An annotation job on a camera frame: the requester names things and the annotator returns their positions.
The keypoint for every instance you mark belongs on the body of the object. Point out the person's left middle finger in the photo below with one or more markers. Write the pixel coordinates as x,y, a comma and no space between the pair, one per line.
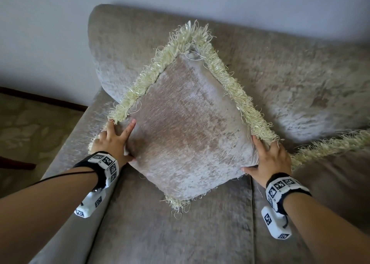
111,128

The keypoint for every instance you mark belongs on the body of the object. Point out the person's right thumb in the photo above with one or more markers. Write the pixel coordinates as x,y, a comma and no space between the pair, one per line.
250,170

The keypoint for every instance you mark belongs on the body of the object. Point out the beige velvet sofa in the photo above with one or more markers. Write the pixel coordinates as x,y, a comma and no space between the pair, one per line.
318,99

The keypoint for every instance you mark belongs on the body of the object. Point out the beige velvet fringed throw pillow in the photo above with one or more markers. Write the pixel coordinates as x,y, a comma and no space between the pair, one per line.
190,128
332,146

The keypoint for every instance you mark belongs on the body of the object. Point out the left wrist camera with markers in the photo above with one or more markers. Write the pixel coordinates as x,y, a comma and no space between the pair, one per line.
107,164

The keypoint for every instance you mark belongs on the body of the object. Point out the person's left hand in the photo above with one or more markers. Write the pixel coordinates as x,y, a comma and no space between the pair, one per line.
111,145

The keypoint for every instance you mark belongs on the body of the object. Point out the wrist camera with markers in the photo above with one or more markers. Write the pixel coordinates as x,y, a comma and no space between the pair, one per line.
107,164
281,191

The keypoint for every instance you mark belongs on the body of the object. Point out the right wrist camera with markers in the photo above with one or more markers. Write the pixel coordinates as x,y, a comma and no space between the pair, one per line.
281,191

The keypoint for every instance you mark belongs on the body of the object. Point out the person's right hand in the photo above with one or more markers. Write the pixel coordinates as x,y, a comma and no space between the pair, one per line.
273,164

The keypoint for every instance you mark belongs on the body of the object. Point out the beige velvet sofa back cushion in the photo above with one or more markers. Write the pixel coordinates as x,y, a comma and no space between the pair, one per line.
289,78

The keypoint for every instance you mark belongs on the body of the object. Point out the person's left forearm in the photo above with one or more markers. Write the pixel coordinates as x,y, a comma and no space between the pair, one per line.
43,214

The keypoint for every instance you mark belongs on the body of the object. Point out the dark wooden baseboard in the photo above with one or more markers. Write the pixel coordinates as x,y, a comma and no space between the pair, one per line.
43,97

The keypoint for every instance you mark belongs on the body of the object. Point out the beige velvet sofa seat cushion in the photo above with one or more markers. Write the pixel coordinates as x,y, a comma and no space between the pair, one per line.
332,185
173,232

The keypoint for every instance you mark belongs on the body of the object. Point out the person's left thumb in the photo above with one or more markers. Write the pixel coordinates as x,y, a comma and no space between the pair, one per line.
130,158

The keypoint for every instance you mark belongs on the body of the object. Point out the person's right forearm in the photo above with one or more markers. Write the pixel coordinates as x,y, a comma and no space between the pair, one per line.
326,229

